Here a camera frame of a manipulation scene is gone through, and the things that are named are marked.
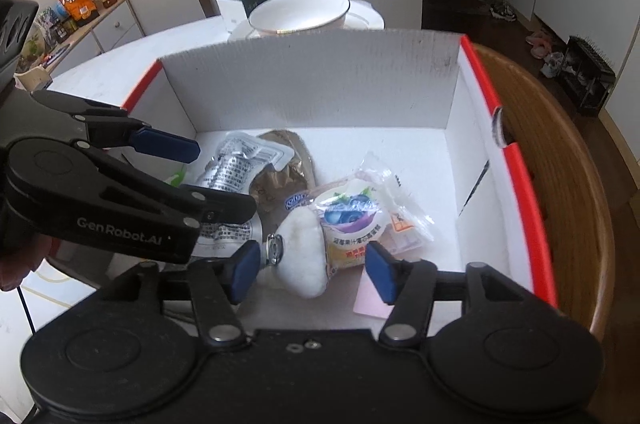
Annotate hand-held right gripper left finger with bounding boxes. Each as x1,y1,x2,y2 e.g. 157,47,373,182
100,240,266,348

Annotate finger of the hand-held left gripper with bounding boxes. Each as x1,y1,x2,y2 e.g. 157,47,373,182
115,161,258,226
32,90,202,164

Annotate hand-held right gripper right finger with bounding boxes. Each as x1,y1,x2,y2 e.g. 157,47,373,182
365,241,531,348

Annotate pink square box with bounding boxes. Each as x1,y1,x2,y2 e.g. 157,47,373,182
353,277,393,319

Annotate silver foil packet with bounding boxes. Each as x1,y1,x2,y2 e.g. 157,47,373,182
195,131,283,257

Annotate white plush toy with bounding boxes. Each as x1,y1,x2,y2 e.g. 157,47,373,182
257,208,333,300

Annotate blueberry snack packet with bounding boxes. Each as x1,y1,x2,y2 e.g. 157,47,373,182
310,151,436,270

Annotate small blue logo packet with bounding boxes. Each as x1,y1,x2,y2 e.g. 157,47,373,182
283,190,313,212

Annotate brown packet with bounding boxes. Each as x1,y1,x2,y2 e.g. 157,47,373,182
250,129,316,225

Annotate red cardboard box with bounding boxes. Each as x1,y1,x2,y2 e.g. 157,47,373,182
122,27,558,311

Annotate person's left hand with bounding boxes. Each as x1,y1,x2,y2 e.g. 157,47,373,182
0,235,55,293

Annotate white side cabinet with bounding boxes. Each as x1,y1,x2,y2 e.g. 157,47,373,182
15,0,147,92

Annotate white bowl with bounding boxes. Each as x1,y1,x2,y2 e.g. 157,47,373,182
248,0,351,38

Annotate white shoes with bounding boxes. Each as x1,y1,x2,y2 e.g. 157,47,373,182
541,52,565,78

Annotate pink slippers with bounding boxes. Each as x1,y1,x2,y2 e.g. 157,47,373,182
525,30,552,60

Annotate black floor rack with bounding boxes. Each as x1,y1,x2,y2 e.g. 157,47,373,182
557,35,616,115

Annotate dark sneakers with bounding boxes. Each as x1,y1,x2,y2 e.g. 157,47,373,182
489,2,518,22

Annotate black cable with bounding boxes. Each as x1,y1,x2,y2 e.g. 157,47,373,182
16,287,37,336

